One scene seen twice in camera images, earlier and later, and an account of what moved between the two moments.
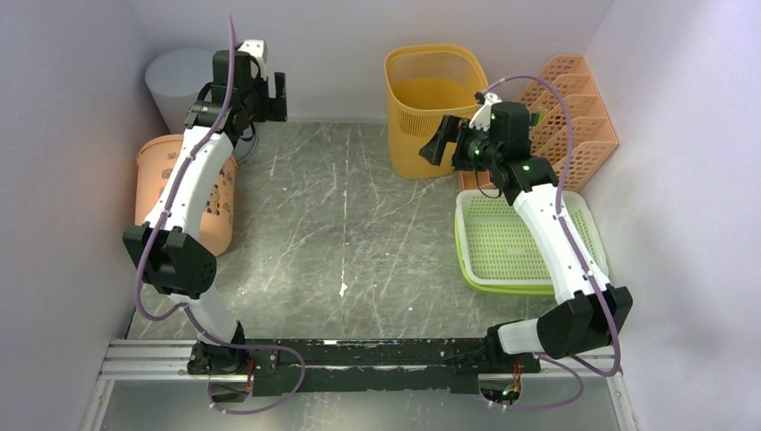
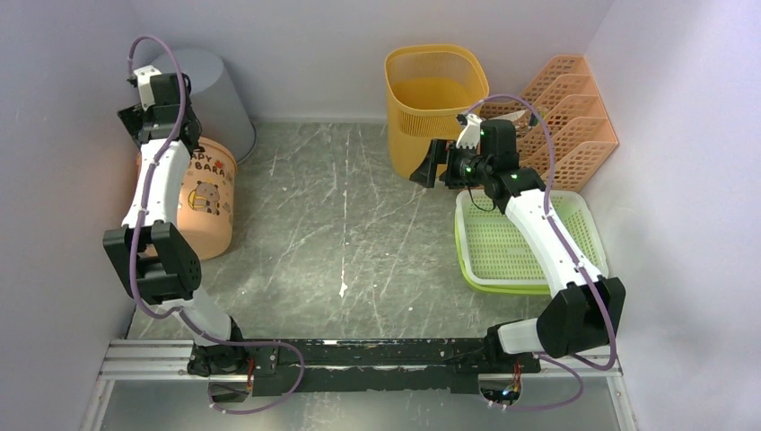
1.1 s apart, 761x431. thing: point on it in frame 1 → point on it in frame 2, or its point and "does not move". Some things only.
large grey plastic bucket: (177, 76) does not move
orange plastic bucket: (154, 163) does not move
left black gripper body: (264, 108) → (136, 118)
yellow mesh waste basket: (424, 83) does not move
